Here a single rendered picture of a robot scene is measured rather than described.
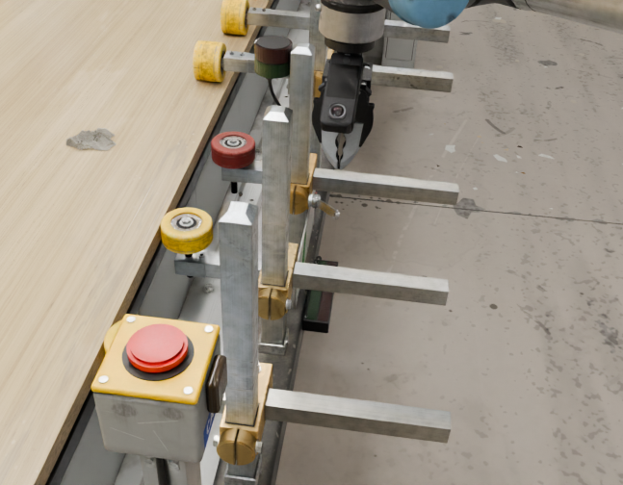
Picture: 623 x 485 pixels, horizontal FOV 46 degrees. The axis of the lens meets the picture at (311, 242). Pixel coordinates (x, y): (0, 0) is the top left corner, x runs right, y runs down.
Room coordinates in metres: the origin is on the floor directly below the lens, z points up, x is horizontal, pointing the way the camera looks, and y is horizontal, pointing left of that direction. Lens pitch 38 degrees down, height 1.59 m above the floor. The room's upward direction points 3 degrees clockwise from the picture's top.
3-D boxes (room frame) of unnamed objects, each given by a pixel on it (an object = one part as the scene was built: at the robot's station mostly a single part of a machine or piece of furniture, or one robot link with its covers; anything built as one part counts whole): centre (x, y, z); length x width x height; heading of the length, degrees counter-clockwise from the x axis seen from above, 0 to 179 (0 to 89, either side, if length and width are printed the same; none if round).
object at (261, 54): (1.10, 0.08, 1.11); 0.06 x 0.06 x 0.02
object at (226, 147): (1.14, 0.15, 0.85); 0.08 x 0.08 x 0.11
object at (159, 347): (0.33, 0.10, 1.22); 0.04 x 0.04 x 0.02
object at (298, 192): (1.11, 0.03, 0.85); 0.13 x 0.06 x 0.05; 175
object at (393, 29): (1.63, -0.04, 0.95); 0.50 x 0.04 x 0.04; 85
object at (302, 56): (1.09, 0.03, 0.88); 0.03 x 0.03 x 0.48; 85
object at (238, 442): (0.62, 0.07, 0.81); 0.13 x 0.06 x 0.05; 175
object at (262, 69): (1.10, 0.08, 1.08); 0.06 x 0.06 x 0.02
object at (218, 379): (0.33, 0.06, 1.20); 0.03 x 0.01 x 0.03; 175
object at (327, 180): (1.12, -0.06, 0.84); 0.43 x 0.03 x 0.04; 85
